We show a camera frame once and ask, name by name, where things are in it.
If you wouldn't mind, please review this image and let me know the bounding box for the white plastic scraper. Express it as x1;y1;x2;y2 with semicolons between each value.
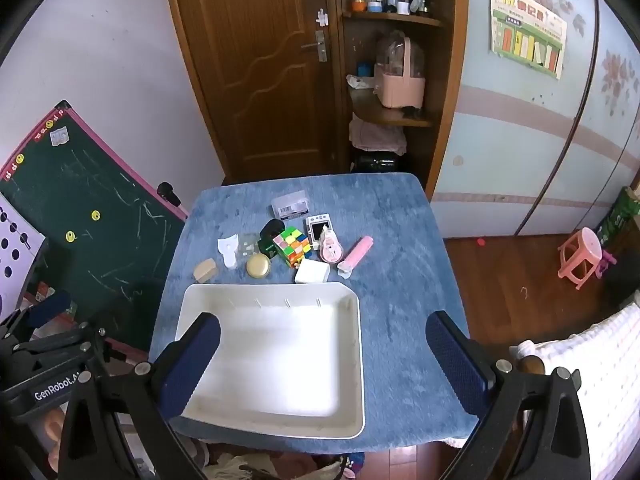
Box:
217;234;243;268

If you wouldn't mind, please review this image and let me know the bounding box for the small pink purple toy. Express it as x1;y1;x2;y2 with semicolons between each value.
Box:
595;250;617;280

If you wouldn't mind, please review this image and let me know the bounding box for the pale blue floral wardrobe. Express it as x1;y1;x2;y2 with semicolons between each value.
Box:
430;0;640;238

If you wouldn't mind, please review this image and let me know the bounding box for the black chalkboard knob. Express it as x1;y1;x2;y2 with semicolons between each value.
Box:
157;181;182;207

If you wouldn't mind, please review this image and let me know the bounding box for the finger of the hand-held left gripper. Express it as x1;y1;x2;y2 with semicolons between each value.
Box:
15;324;128;368
0;289;73;343

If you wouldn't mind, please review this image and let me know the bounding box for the white knitted blanket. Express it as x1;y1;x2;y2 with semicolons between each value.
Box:
510;302;640;480

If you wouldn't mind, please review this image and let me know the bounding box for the folded pink cloth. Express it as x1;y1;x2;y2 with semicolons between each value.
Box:
348;112;408;156

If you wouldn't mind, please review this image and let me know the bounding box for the pink basket with clear dome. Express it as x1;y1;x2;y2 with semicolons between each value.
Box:
374;30;427;110

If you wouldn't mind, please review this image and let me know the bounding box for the wooden corner shelf unit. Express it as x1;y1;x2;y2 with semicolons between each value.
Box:
332;0;471;201

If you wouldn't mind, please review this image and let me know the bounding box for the beige eraser block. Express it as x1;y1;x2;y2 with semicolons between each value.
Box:
193;258;220;282

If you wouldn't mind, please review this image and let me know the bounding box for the clear box with barcode label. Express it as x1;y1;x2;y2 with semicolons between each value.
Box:
271;191;310;221

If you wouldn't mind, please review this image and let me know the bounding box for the white perforated board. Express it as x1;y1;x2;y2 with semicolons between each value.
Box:
0;192;46;321

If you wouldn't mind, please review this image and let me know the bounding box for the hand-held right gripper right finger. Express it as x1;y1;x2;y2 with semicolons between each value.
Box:
425;310;591;480

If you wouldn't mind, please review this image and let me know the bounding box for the silver door handle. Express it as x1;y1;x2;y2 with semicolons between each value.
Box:
300;30;328;63

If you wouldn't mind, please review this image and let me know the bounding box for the green bag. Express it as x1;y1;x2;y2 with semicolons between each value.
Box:
597;186;640;261

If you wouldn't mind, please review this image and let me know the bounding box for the wall poster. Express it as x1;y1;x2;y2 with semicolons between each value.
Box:
488;0;568;81

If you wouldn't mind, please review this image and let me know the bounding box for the black plug adapter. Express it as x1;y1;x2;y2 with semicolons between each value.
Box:
259;219;287;241

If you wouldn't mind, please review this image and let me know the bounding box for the round gold compact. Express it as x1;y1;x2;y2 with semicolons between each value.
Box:
246;253;272;279

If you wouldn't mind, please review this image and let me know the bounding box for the colourful puzzle cube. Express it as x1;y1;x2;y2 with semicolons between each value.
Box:
272;227;312;268

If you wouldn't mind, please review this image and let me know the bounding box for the pink tube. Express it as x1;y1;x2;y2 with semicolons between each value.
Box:
337;236;375;278

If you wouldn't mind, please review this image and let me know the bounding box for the white square box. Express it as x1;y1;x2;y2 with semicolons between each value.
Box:
294;258;331;286

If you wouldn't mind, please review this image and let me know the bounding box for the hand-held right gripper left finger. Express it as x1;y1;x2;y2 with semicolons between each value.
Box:
57;312;223;480

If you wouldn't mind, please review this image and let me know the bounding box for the white plastic tray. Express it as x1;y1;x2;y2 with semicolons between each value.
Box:
170;282;366;439

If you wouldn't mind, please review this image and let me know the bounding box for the green chalkboard with pink frame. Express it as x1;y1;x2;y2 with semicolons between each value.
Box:
0;100;190;356

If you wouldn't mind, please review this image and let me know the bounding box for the pink plastic stool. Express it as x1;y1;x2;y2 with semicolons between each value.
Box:
557;227;603;288

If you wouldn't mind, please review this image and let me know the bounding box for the pink correction tape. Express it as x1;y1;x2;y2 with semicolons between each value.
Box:
318;227;344;264

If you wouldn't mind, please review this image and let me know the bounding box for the cream fluffy cloth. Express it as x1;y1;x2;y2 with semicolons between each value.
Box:
205;452;346;480

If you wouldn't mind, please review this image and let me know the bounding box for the small white camera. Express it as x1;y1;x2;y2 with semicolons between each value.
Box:
306;214;335;250

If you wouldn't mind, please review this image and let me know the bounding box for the brown wooden door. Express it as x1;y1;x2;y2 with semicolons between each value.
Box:
161;0;351;186

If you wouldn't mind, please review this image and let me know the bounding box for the blue plush table cloth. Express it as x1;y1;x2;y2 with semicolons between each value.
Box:
148;172;473;453

